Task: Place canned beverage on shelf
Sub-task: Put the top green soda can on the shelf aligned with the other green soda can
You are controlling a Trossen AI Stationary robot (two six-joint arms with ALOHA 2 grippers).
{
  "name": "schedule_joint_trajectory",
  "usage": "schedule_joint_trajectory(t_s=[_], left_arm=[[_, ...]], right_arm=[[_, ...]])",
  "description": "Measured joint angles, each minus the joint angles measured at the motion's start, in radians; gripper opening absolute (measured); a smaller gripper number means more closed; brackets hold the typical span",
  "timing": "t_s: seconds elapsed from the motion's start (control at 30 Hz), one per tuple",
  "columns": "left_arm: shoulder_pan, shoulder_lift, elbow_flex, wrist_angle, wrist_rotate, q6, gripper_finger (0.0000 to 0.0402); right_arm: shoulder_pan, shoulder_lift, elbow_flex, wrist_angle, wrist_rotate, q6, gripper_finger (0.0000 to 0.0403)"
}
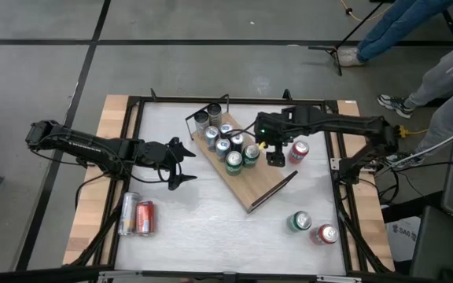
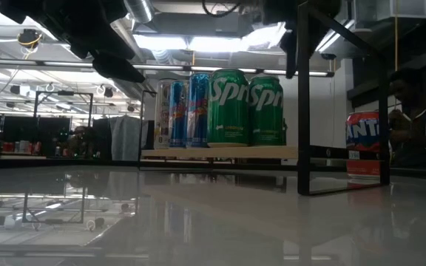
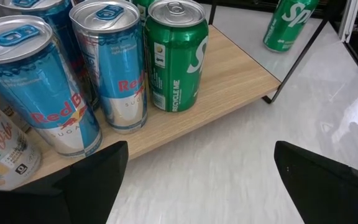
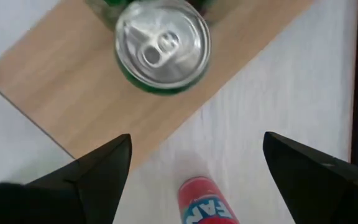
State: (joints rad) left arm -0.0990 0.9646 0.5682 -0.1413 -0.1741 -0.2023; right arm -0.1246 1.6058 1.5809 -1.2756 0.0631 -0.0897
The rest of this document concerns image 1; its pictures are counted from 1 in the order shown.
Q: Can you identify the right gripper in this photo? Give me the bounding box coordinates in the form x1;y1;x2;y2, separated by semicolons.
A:
253;108;293;168

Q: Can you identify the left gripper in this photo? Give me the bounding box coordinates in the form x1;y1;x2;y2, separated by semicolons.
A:
134;136;198;192

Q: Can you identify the red Fanta can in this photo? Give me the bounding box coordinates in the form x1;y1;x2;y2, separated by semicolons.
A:
288;140;310;165
134;200;156;237
309;223;340;247

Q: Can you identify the green Sprite can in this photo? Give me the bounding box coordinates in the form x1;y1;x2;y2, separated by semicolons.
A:
285;210;313;233
225;151;244;177
241;143;261;169

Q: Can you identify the black tripod stand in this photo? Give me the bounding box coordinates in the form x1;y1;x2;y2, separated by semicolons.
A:
308;0;387;77

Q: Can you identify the white labelled box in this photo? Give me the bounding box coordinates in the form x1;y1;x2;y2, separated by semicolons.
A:
385;215;422;263

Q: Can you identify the person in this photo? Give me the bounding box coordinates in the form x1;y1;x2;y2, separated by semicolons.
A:
376;31;453;168
336;0;453;68

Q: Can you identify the dark grey cabinet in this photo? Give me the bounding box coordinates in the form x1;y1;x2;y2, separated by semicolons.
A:
408;204;453;283

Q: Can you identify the wooden tray with black handles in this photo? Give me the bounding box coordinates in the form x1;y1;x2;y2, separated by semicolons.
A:
185;94;299;215

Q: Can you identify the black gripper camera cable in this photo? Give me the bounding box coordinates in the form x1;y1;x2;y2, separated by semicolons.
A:
230;124;257;138
130;156;173;185

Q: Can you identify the yellow extension cord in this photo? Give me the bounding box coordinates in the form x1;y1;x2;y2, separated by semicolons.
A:
397;124;428;139

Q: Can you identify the yellow cable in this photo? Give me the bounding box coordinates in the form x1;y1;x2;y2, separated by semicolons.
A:
340;0;369;23

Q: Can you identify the white cable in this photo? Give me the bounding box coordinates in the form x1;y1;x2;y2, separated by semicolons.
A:
391;119;453;166

